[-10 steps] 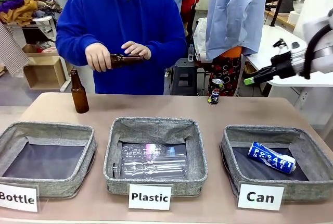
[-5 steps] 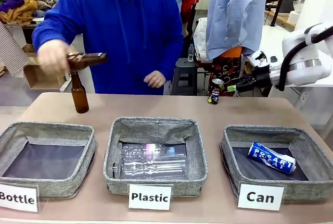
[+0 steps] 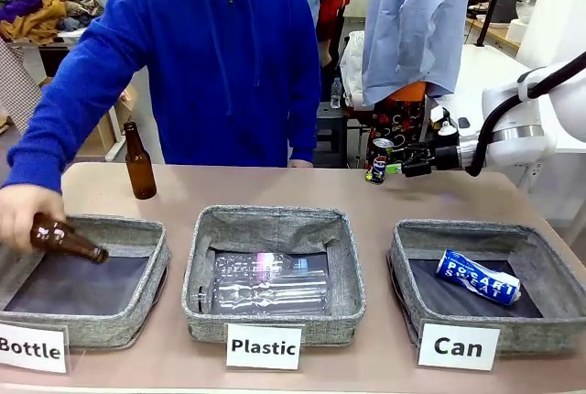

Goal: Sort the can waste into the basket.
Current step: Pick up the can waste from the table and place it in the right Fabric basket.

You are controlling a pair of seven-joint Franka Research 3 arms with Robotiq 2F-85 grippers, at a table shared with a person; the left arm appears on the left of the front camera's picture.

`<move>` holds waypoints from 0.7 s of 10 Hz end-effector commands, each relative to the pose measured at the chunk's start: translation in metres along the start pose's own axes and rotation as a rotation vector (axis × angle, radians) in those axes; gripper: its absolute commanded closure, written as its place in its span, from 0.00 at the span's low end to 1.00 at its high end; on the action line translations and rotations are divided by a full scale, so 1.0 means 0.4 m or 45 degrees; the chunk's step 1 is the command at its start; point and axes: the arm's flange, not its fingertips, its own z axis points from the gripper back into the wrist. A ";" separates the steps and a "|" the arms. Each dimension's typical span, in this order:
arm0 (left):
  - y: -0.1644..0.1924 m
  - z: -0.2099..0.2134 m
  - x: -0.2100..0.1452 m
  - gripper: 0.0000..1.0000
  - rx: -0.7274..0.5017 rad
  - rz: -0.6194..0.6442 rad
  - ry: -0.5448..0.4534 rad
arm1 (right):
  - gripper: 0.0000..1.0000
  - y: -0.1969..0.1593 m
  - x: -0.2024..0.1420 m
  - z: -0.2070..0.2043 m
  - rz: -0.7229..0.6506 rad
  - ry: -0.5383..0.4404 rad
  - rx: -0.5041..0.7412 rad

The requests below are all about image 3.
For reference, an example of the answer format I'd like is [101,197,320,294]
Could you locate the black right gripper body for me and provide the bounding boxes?
[411,140,461,179]

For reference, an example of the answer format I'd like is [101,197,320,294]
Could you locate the dark Pepsi can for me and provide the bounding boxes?
[364,137,396,185]

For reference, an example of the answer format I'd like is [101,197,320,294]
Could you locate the blue Pocari Sweat can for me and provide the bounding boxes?
[434,248,523,306]

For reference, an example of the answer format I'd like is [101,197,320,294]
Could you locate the crushed bottle with pink label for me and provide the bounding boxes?
[213,250,317,284]

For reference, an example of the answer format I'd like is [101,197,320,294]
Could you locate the large clear plastic bottle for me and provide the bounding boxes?
[190,272,331,316]

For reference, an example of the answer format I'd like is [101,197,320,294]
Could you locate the brown glass beer bottle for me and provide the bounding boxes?
[29,212,111,264]
[124,121,158,201]

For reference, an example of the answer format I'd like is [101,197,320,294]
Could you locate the person's right forearm blue sleeve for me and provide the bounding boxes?
[1,75,109,195]

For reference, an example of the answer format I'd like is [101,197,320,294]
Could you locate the person's left forearm blue sleeve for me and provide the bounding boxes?
[286,86,322,167]

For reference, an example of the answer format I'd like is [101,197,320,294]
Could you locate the grey fabric basket plastic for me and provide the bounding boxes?
[180,204,368,347]

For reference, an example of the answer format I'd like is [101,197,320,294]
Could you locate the white label card Can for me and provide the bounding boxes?
[417,322,501,371]

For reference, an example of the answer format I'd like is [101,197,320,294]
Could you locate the grey fabric basket can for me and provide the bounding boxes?
[386,218,586,356]

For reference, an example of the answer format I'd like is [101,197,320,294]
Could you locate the grey fabric basket bottle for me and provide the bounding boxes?
[0,213,172,350]

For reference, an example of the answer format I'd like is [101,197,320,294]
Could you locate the person's right hand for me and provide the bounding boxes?
[0,181,67,257]

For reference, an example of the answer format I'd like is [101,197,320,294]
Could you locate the red black patterned cloth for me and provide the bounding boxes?
[364,96,429,170]

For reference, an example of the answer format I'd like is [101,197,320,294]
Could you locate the black stool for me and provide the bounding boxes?
[314,101,350,169]

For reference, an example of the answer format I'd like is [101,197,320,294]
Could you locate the small background water bottle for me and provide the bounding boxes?
[330,76,344,110]

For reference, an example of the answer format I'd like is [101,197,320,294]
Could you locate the white plastic bag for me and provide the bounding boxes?
[339,29,367,109]

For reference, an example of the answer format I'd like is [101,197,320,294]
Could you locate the white side table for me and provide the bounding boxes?
[450,42,535,106]

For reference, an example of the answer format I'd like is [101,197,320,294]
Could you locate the large light blue hanging shirt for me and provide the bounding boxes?
[361,0,473,107]

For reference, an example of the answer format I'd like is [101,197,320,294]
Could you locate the white paper roll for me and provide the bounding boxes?
[505,17,532,46]

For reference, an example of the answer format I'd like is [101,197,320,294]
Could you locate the black stand pole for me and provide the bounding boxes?
[474,0,513,49]

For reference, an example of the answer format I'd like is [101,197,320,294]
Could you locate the person in blue hoodie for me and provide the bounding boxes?
[1,0,322,195]

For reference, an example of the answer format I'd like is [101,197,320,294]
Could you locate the white label card Plastic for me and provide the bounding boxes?
[225,322,304,371]

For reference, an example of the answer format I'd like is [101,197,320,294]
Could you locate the cardboard box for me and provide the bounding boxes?
[38,75,139,159]

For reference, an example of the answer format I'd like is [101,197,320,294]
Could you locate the pile of colourful clothes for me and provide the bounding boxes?
[0,0,106,45]

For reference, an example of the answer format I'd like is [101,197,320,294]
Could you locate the white label card Bottle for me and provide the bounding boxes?
[0,322,71,375]

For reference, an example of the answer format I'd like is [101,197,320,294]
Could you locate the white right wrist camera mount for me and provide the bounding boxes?
[429,106,472,139]

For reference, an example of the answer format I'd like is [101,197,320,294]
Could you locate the black right arm cable sleeve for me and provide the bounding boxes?
[465,50,586,179]

